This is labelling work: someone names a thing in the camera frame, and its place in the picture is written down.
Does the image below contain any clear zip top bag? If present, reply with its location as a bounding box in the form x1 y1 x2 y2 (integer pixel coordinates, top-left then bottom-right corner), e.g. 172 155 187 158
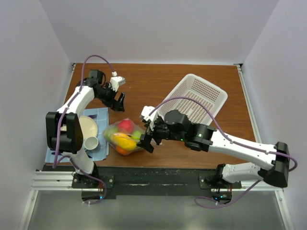
103 118 144 156

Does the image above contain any orange fake orange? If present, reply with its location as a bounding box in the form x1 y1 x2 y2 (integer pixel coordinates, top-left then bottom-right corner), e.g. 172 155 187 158
116 146 129 155

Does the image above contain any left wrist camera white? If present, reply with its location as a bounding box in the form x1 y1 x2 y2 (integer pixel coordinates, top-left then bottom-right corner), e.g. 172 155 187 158
109 71 126 92

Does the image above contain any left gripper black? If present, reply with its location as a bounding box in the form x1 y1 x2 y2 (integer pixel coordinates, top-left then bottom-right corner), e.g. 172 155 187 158
95 83 125 112

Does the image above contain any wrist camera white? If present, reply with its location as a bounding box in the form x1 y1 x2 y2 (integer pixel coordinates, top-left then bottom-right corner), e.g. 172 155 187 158
109 71 126 92
140 106 158 131

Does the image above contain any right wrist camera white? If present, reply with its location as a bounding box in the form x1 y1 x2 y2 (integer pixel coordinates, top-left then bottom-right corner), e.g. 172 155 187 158
140 106 158 131

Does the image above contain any blue checkered cloth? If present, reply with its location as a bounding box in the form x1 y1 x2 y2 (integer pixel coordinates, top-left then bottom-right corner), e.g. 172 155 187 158
45 107 110 161

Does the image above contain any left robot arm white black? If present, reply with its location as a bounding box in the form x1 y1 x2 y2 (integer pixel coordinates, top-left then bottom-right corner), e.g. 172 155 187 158
46 69 125 188

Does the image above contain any red fake apple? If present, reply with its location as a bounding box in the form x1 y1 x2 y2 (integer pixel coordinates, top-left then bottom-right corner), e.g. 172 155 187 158
118 119 134 134

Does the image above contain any green fake apple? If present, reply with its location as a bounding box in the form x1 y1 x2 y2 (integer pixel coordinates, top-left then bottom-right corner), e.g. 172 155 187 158
131 130 142 140

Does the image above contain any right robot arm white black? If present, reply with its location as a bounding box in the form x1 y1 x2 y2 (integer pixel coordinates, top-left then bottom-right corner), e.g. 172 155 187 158
137 106 290 188

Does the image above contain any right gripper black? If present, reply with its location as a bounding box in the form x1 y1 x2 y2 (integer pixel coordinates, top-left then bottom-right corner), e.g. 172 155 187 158
136 116 185 153

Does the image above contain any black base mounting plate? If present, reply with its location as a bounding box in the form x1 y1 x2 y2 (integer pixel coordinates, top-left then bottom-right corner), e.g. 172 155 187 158
71 166 240 201

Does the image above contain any white plastic basket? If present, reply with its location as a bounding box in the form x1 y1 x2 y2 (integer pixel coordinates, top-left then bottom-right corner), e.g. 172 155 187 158
157 74 228 125

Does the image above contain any white ceramic cup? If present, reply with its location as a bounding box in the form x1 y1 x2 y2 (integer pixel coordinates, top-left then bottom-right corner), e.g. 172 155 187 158
83 137 100 151

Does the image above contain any yellow fake lemon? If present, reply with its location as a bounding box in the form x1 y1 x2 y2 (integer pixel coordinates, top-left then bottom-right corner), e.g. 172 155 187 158
111 133 137 151

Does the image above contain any beige ceramic plate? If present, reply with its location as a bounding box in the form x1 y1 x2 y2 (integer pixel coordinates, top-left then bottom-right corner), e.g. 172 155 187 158
79 116 98 140

